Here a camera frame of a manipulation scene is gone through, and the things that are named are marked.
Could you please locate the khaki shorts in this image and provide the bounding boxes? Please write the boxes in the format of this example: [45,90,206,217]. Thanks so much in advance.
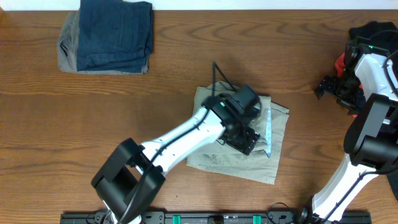
[187,96,289,185]

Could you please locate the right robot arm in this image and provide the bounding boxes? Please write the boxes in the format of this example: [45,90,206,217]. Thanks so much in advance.
[298,44,397,223]

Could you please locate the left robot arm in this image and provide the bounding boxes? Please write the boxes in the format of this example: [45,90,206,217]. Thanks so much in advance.
[91,94,261,223]

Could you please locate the red garment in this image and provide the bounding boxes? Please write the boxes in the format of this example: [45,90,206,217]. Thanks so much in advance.
[335,53,365,118]

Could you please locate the black t-shirt with print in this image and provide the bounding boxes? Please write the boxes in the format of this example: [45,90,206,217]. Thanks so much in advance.
[349,21,397,200]

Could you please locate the folded dark blue jeans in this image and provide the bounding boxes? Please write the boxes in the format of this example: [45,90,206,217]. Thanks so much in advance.
[76,0,154,73]

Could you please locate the folded grey trousers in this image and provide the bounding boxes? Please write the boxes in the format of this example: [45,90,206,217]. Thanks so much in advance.
[57,11,149,75]

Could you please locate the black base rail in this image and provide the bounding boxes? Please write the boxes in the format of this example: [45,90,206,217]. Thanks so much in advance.
[60,211,373,224]

